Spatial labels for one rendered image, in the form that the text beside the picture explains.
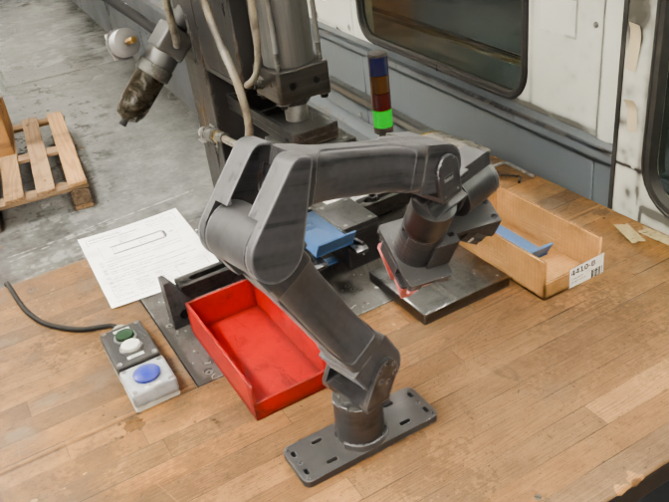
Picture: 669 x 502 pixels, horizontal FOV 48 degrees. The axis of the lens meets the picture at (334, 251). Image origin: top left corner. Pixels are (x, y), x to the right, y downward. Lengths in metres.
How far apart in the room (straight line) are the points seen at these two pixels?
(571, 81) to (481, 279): 0.54
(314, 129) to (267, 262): 0.49
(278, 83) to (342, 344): 0.45
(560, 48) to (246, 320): 0.84
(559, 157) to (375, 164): 0.91
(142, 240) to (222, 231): 0.83
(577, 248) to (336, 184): 0.63
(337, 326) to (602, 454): 0.37
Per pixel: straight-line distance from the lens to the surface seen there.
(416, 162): 0.83
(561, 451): 0.99
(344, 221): 1.30
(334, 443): 0.99
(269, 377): 1.11
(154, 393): 1.12
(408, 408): 1.02
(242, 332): 1.21
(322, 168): 0.74
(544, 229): 1.35
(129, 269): 1.46
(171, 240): 1.52
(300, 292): 0.77
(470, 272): 1.26
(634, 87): 1.43
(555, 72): 1.66
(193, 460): 1.03
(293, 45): 1.14
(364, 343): 0.87
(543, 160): 1.71
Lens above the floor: 1.61
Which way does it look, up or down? 31 degrees down
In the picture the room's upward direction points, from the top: 8 degrees counter-clockwise
